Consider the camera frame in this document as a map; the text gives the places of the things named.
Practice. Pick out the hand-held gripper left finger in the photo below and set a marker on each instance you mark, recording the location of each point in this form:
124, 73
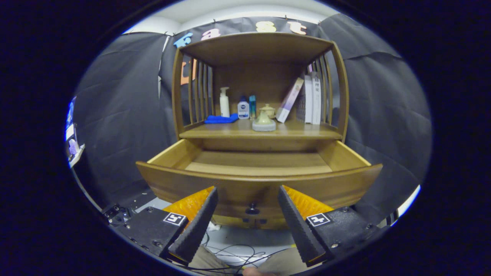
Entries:
197, 228

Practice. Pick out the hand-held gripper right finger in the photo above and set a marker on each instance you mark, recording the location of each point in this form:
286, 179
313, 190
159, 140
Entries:
301, 230

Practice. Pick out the wooden drawer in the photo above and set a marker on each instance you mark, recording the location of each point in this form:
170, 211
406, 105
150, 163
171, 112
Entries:
245, 191

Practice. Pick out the pale green brush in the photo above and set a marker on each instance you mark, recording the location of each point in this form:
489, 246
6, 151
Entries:
264, 124

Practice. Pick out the wooden countertop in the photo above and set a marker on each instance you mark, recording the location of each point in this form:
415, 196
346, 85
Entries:
299, 131

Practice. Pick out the white shelf with items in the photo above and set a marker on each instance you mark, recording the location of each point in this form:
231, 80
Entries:
71, 130

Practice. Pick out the wooden cabinet with slatted shelf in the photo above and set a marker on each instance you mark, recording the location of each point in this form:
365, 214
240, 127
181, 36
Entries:
257, 48

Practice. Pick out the black floor device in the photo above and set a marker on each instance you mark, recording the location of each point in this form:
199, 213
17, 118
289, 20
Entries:
115, 212

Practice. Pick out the blue folded cloth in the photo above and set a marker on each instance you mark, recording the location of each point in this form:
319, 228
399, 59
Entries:
220, 119

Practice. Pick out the beige lidded tea cup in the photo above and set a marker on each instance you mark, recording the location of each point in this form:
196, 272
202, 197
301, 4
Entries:
271, 111

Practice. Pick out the patterned cover book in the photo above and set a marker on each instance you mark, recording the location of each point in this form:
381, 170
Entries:
301, 107

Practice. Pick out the white pump bottle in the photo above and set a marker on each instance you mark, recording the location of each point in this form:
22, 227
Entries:
224, 105

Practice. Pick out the white bottle with blue cap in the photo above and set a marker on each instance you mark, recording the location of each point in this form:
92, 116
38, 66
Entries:
243, 110

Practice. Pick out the purple book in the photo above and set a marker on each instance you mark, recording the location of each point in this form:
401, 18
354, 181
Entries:
289, 100

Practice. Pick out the white book with black lettering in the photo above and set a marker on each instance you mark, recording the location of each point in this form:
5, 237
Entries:
316, 99

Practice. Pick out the slim teal bottle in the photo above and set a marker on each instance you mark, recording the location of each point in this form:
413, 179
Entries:
252, 105

